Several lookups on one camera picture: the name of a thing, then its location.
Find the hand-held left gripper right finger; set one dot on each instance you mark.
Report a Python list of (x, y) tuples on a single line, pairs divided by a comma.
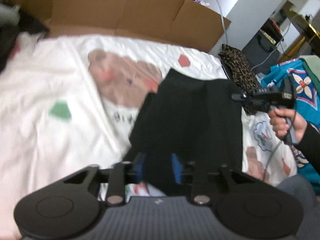
[(176, 168)]

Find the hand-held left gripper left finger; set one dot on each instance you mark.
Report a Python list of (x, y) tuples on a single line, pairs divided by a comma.
[(140, 166)]

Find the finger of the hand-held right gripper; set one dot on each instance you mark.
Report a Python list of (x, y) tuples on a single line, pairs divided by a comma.
[(242, 97)]

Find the person's right forearm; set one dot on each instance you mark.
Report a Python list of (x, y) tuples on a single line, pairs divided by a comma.
[(311, 147)]

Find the person's right hand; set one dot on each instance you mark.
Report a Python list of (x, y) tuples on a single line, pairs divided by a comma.
[(282, 127)]

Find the leopard print cloth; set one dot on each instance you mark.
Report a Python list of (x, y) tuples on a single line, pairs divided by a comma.
[(240, 67)]

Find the teal patterned blanket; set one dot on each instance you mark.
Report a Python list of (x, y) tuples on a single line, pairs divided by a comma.
[(305, 85)]

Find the black suitcase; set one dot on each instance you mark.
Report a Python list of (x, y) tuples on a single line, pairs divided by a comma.
[(260, 50)]

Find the gold round table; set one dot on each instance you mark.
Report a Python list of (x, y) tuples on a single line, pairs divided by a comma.
[(302, 37)]

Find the pink white refill bag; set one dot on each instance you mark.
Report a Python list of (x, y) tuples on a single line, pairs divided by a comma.
[(198, 0)]

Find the cream bear print bed sheet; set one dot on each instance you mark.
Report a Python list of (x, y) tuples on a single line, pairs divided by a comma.
[(62, 92)]

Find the person's grey trouser leg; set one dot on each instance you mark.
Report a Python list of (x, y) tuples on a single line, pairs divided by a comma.
[(297, 205)]

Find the brown cardboard sheet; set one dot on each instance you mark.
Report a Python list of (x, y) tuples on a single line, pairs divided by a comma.
[(125, 10)]

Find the black garment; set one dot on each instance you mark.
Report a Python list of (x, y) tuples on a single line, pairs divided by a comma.
[(25, 32)]

